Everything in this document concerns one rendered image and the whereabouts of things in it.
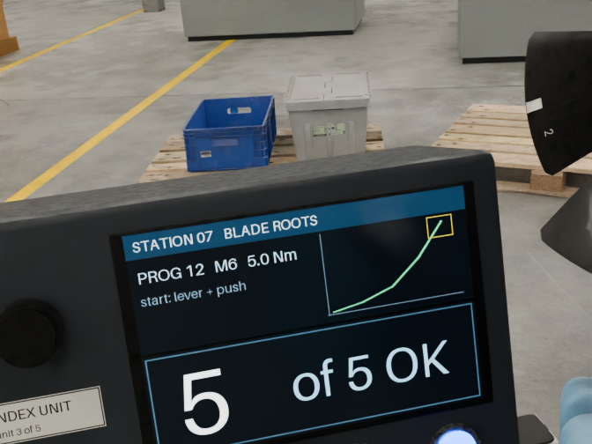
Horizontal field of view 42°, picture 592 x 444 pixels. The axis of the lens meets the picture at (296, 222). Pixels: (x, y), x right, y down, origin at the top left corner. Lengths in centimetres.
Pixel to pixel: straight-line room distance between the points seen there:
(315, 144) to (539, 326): 155
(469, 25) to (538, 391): 442
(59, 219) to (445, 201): 18
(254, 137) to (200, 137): 26
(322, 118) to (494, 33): 299
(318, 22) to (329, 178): 776
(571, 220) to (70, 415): 76
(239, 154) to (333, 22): 444
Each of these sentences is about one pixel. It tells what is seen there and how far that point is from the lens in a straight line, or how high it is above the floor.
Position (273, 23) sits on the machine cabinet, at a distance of 820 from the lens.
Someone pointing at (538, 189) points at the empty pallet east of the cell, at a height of 3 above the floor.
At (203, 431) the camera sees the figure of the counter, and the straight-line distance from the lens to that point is 38.
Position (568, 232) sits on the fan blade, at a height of 97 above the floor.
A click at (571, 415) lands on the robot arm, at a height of 125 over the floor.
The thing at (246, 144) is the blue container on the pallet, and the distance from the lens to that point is 378.
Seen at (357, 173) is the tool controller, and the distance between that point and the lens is 36.
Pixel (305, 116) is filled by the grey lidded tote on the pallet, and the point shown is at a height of 39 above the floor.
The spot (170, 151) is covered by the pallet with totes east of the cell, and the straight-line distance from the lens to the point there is 428.
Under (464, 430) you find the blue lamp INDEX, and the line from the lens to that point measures 41.
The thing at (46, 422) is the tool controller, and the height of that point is 117.
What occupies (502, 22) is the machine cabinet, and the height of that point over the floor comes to 32.
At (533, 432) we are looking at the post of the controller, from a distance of 52.
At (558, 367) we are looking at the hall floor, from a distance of 252.
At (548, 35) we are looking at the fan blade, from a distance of 129.
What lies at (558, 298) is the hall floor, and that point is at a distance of 290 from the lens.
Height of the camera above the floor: 138
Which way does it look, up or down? 23 degrees down
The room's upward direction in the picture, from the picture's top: 5 degrees counter-clockwise
